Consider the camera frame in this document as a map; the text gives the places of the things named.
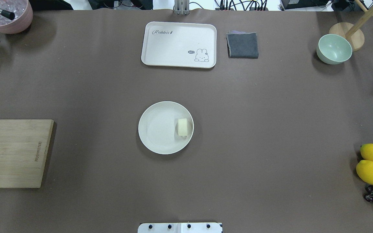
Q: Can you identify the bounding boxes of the folded grey cloth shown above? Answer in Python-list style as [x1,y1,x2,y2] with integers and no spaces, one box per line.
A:
[226,31,259,59]

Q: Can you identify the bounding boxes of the pink bowl with ice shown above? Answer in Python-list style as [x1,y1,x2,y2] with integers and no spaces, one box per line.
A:
[0,0,33,34]

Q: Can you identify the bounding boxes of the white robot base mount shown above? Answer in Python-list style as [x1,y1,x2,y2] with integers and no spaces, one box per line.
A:
[137,222,223,233]

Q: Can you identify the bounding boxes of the yellow lemon beside lime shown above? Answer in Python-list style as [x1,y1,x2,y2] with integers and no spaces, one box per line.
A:
[356,160,373,185]

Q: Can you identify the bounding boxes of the aluminium frame post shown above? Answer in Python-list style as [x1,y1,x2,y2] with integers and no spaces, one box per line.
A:
[173,0,190,15]

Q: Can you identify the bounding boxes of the wooden cutting board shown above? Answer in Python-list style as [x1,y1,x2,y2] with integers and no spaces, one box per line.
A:
[0,119,54,188]

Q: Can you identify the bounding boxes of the cream rabbit tray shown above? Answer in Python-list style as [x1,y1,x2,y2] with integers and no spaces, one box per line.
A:
[141,22,217,68]

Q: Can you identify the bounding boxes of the dark cherries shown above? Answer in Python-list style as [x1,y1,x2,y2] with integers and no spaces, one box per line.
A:
[364,185,373,203]

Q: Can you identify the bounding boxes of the round cream plate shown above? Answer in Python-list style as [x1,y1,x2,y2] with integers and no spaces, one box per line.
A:
[138,101,194,155]

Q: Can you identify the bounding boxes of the wooden glass drying stand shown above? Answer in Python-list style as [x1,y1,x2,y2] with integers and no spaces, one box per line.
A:
[328,0,373,51]

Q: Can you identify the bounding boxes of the mint green bowl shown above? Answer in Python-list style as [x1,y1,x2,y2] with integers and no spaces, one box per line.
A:
[316,34,353,65]

